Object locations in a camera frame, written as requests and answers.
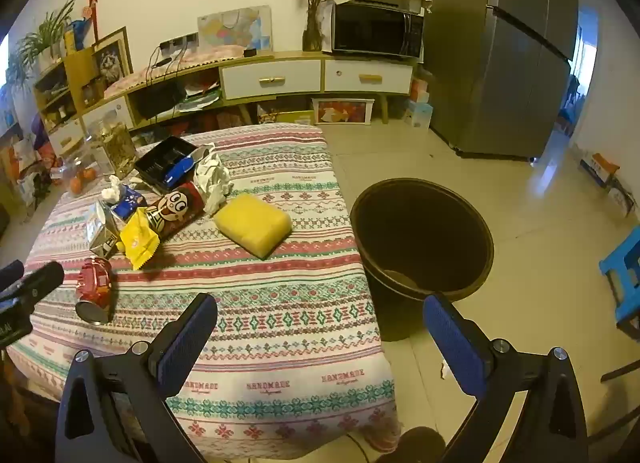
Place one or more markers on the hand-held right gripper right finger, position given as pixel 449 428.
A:
pixel 457 343

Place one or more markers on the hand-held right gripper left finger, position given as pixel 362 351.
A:
pixel 187 343

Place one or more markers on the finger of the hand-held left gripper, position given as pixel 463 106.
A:
pixel 11 273
pixel 45 279

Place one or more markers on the yellow snack packet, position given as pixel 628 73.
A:
pixel 140 240

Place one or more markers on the black round trash bin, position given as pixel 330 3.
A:
pixel 425 243

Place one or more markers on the blue tissue pack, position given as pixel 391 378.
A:
pixel 127 200

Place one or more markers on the red cartoon face can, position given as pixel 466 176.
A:
pixel 175 208

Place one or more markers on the crushed red drink can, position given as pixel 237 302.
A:
pixel 95 285

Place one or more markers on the small white drink carton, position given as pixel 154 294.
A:
pixel 102 233

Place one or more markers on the patterned striped tablecloth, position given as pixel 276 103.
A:
pixel 280 323

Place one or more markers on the bag of oranges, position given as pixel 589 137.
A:
pixel 80 178

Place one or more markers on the dark shoe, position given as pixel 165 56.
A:
pixel 422 445

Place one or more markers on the yellow sponge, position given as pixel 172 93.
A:
pixel 252 225

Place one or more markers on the glass jar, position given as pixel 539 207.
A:
pixel 115 145

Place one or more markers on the black plastic tray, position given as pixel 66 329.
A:
pixel 157 160

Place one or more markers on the black chair leg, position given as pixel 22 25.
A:
pixel 620 372

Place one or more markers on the crumpled white paper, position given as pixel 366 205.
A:
pixel 212 178

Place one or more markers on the blue wrapper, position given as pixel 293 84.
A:
pixel 179 172

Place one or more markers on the blue plastic stool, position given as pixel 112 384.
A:
pixel 625 273

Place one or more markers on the blue and orange cardboard box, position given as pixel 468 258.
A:
pixel 597 170

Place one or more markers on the framed cat picture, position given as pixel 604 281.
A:
pixel 112 60

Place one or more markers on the green potted plant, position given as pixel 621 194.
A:
pixel 42 38

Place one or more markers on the stacked tissue boxes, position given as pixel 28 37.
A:
pixel 419 105

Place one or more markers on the yellow cardboard box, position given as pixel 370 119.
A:
pixel 290 118

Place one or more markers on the white framed red picture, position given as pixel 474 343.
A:
pixel 342 111

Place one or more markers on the white and wood cabinet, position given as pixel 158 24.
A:
pixel 270 78

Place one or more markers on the grey refrigerator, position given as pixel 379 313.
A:
pixel 490 53

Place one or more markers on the map poster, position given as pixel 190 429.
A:
pixel 235 28

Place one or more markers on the black microwave oven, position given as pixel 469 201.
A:
pixel 375 30

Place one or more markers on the vase with dry twigs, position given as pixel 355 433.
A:
pixel 312 28

